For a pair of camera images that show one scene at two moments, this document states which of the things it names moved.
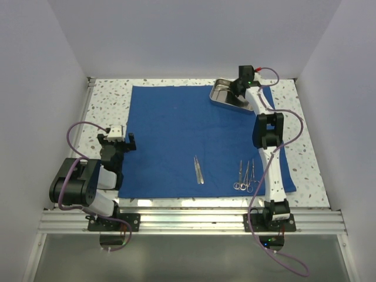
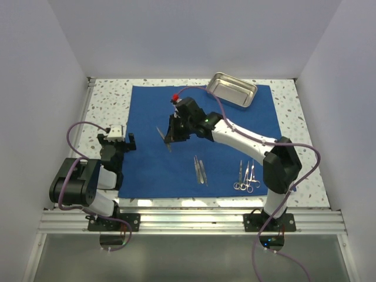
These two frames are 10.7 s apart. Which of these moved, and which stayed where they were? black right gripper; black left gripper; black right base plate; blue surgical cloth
Moved: black right gripper
Stayed: black right base plate; black left gripper; blue surgical cloth
